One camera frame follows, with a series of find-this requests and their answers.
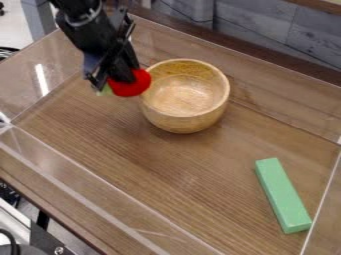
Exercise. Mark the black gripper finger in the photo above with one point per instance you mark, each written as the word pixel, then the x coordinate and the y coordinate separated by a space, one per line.
pixel 123 62

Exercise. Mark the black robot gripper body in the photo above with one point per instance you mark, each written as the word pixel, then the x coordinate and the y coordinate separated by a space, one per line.
pixel 99 35

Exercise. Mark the red plush fruit green leaf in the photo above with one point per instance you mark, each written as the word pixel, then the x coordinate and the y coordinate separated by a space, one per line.
pixel 127 89

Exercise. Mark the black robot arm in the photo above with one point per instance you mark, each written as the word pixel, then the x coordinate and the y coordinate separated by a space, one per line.
pixel 75 6

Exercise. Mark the wooden bowl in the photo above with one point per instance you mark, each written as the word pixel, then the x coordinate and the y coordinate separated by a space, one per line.
pixel 186 99

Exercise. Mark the black equipment lower left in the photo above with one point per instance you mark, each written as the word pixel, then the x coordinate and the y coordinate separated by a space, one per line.
pixel 24 236

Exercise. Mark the green rectangular block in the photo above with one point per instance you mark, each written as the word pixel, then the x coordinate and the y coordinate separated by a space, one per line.
pixel 286 204

